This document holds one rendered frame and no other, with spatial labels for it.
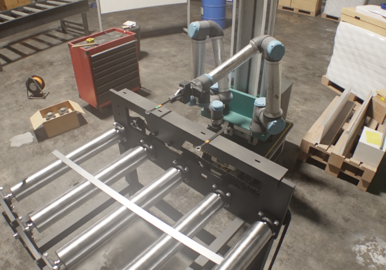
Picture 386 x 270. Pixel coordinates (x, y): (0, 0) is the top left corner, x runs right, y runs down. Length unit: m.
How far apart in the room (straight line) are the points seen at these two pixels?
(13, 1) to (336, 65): 9.00
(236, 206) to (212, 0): 5.62
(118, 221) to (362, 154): 2.31
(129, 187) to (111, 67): 1.71
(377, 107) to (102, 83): 3.31
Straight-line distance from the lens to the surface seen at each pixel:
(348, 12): 4.59
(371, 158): 3.05
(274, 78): 2.05
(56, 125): 3.74
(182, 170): 1.73
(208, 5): 6.83
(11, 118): 4.50
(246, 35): 2.47
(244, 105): 2.62
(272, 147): 2.86
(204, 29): 2.24
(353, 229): 2.86
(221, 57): 2.31
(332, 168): 3.20
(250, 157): 1.42
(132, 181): 2.44
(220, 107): 2.19
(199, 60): 2.33
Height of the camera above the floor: 2.09
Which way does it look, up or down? 36 degrees down
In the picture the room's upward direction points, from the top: straight up
